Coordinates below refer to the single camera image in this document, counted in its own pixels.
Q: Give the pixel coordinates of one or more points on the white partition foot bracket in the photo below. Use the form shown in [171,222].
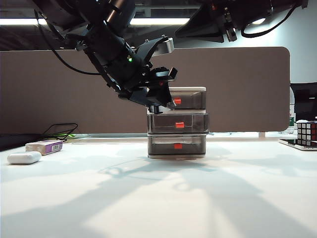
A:
[262,135]

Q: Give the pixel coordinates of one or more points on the smoky drawer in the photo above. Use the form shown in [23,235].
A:
[163,124]
[161,146]
[193,100]

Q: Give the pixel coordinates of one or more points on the black Rubik's cube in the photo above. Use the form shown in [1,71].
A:
[307,131]

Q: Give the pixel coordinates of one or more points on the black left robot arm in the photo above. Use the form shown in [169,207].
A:
[104,32]

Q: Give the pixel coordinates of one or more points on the white flat tablet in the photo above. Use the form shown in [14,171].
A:
[287,142]

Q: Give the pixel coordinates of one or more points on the brown desk partition panel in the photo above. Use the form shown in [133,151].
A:
[235,86]

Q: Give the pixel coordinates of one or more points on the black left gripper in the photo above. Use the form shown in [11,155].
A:
[131,74]

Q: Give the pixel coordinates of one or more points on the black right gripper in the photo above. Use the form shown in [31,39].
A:
[230,12]

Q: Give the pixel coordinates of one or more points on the black monitor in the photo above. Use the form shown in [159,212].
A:
[304,99]

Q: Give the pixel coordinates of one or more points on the smoky drawer at cabinet base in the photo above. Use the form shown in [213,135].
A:
[161,146]

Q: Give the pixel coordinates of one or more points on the smoky drawer under cabinet lid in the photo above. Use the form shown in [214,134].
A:
[193,100]

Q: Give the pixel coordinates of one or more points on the purple and white small box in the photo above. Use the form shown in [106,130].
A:
[40,147]

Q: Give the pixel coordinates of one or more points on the long ceiling light strip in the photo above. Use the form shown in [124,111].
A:
[158,21]

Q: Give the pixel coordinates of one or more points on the white earbuds case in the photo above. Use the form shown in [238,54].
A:
[23,158]

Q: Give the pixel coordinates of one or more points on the white mini drawer cabinet frame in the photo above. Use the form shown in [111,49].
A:
[190,88]

